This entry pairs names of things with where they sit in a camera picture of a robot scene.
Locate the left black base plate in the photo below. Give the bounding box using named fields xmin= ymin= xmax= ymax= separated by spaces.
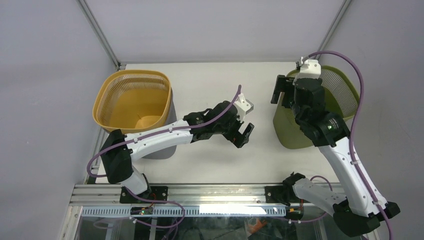
xmin=119 ymin=185 xmax=168 ymax=204

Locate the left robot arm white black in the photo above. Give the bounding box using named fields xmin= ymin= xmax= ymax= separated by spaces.
xmin=100 ymin=100 xmax=254 ymax=203

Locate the yellow slatted plastic basket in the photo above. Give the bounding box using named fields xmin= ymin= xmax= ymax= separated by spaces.
xmin=92 ymin=69 xmax=172 ymax=134

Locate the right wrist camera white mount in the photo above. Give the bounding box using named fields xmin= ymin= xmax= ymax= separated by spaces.
xmin=293 ymin=56 xmax=322 ymax=83

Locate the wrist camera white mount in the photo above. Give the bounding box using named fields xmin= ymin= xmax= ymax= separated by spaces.
xmin=293 ymin=56 xmax=322 ymax=83
xmin=233 ymin=93 xmax=254 ymax=122

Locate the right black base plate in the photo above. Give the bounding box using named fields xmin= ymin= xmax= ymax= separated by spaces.
xmin=264 ymin=185 xmax=297 ymax=205

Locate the right aluminium frame post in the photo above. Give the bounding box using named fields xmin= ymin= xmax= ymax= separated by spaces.
xmin=317 ymin=0 xmax=352 ymax=52

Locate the white slotted cable duct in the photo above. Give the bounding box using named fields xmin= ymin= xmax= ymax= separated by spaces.
xmin=81 ymin=203 xmax=286 ymax=218

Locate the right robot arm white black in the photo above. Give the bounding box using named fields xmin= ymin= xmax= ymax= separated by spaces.
xmin=271 ymin=75 xmax=401 ymax=237

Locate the orange object under table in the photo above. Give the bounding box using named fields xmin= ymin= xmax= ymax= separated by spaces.
xmin=246 ymin=217 xmax=268 ymax=234

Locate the aluminium frame post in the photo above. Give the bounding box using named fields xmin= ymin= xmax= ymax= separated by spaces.
xmin=76 ymin=0 xmax=121 ymax=71
xmin=317 ymin=0 xmax=352 ymax=52

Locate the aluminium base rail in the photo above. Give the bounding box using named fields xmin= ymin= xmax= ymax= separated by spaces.
xmin=69 ymin=183 xmax=282 ymax=207

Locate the left aluminium frame post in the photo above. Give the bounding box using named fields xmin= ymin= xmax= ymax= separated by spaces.
xmin=76 ymin=0 xmax=121 ymax=71

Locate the grey slatted plastic basket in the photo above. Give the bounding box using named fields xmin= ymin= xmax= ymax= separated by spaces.
xmin=143 ymin=94 xmax=177 ymax=160

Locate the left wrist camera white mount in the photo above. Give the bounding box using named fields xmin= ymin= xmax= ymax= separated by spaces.
xmin=233 ymin=93 xmax=254 ymax=122

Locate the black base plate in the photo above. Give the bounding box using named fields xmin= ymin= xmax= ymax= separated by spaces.
xmin=264 ymin=185 xmax=297 ymax=205
xmin=119 ymin=185 xmax=168 ymax=204

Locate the green slatted plastic basket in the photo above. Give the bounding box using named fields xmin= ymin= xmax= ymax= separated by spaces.
xmin=273 ymin=65 xmax=359 ymax=150

